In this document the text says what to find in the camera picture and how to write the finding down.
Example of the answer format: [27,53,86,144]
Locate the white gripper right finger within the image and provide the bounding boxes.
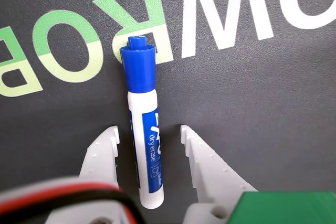
[180,125,259,224]

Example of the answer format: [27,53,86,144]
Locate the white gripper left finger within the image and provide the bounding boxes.
[46,126,124,224]

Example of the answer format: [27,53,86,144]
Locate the blue dry erase marker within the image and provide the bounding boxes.
[119,35,166,209]

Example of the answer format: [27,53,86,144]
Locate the dark grey WOWROBO mat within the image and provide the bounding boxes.
[0,0,336,224]

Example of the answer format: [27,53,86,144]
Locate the red black motor wire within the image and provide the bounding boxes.
[0,175,145,224]

